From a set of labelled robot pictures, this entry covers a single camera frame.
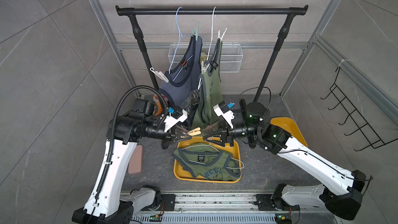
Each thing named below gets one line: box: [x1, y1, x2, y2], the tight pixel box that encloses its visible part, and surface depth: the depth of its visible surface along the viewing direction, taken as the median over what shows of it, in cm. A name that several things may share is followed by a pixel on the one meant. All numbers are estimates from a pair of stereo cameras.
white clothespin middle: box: [201, 60, 210, 75], surface depth 54 cm
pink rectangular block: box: [128, 144, 144, 175], surface depth 85 cm
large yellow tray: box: [173, 136, 243, 184], surface depth 81 cm
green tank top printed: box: [172, 142, 241, 181], surface depth 81 cm
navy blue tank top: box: [158, 35, 203, 128], surface depth 68 cm
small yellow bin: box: [269, 117, 308, 148], surface depth 100 cm
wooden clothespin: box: [187, 127, 202, 137], surface depth 56 cm
